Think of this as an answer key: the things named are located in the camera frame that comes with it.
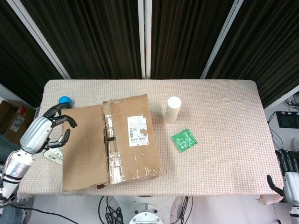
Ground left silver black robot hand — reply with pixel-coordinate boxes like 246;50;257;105
20;104;78;154

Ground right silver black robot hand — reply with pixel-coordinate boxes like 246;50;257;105
267;148;299;208

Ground cardboard box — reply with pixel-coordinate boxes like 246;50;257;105
61;93;163;193
0;100;36;147

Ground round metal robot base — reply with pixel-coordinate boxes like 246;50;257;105
128;202;164;224

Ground calligraphy folding fan, red ribs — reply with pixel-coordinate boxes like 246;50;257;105
43;148;106;189

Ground cardboard box on floor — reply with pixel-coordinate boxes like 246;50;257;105
0;100;36;147

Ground person in blue jeans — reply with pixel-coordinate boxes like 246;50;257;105
0;135;21;164

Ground black and blue speaker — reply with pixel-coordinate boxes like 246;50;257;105
58;96;75;109

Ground black tablet screen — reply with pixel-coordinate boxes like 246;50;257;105
275;111;299;128

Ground pink waffle tablecloth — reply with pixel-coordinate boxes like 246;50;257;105
17;79;287;206

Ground dark pleated curtain panel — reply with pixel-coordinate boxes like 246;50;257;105
0;0;64;108
206;0;299;108
150;0;235;80
20;0;143;79

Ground green tea sachet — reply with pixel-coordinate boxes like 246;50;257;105
171;128;198;153

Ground white thermos bottle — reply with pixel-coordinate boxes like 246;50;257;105
164;96;182;124

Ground white partition frame post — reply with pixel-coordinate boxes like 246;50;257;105
137;0;152;79
0;84;40;109
200;0;245;79
263;85;299;110
7;0;71;79

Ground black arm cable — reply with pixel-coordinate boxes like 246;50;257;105
14;204;94;224

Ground black coiled cable bundle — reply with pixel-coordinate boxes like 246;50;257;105
98;195;124;224

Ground black braided cable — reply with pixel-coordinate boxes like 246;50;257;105
181;196;190;224

